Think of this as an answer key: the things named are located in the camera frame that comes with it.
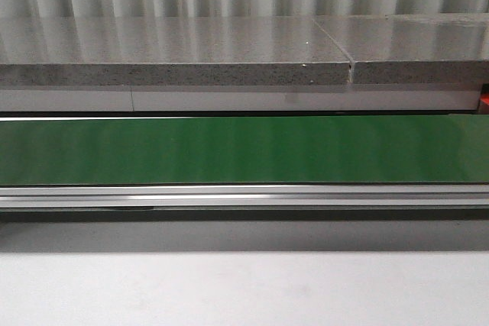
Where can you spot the grey stone slab left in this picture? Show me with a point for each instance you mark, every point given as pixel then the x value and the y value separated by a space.
pixel 140 51

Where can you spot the grey stone slab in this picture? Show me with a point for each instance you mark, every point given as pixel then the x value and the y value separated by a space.
pixel 140 51
pixel 412 49

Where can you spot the green conveyor belt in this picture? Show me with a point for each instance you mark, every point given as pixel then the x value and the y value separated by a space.
pixel 220 150

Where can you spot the grey stone slab right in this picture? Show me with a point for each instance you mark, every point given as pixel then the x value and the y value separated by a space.
pixel 412 49

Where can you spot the orange red object at edge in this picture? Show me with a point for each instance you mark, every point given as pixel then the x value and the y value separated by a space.
pixel 483 107

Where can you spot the aluminium conveyor side rail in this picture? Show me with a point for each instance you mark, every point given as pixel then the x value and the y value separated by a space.
pixel 243 197

